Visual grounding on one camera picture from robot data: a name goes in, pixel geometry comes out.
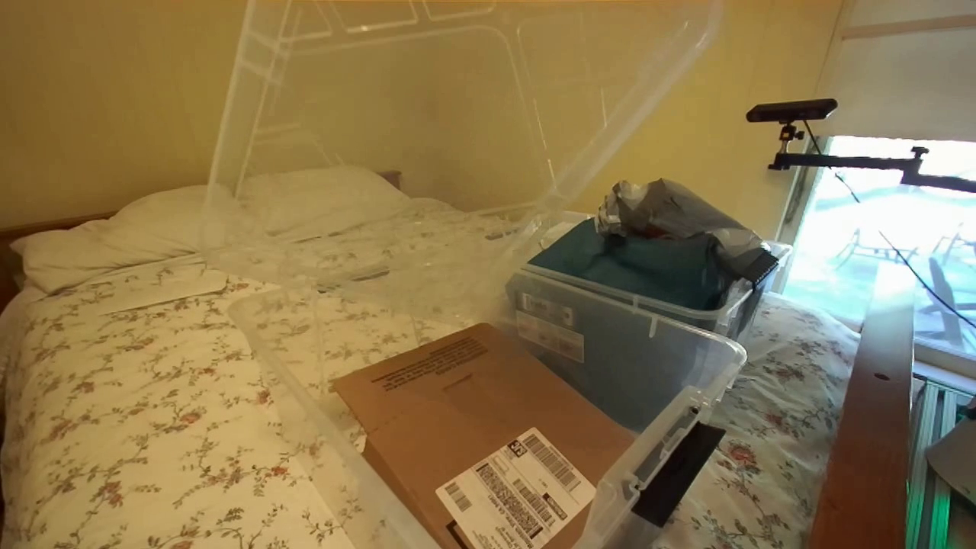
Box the brown cardboard mailer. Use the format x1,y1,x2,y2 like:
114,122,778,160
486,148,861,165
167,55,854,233
330,321,636,549

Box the clear plastic bin lid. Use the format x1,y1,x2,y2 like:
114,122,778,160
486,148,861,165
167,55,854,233
199,0,725,307

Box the white shipping label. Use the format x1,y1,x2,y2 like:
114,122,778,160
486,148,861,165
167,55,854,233
432,425,601,549

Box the window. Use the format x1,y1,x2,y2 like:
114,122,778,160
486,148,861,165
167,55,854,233
782,130,976,375

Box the clear bin with black latch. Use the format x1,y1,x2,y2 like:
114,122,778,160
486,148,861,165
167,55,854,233
225,294,752,549

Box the thin black camera cable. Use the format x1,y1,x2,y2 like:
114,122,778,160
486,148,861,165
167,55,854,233
805,149,976,333

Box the black stereo camera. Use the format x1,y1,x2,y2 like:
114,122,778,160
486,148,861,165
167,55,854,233
743,95,843,126

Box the white red bin sticker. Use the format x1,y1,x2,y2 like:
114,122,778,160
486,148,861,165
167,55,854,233
508,288,590,364

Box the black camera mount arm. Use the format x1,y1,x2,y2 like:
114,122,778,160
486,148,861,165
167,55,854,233
766,119,976,194

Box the wooden headboard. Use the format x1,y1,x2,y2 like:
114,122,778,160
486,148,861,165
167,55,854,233
0,222,24,311

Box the wooden bed frame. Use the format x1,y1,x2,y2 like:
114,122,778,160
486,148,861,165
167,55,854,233
808,288,919,549

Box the white roller blind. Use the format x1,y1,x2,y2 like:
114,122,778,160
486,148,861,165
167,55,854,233
810,0,976,148

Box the grey plastic shopping bag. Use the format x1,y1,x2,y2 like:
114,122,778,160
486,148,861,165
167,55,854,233
595,176,782,307

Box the white pillow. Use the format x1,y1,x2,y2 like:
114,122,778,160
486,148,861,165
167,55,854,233
236,163,414,242
10,179,271,300

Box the silver metal slats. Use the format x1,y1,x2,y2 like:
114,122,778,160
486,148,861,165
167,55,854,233
905,368,965,549

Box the clear bin with sticker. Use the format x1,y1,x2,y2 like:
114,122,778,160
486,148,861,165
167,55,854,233
504,210,792,436

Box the teal cloth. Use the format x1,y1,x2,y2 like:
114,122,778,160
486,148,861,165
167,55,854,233
527,217,759,313

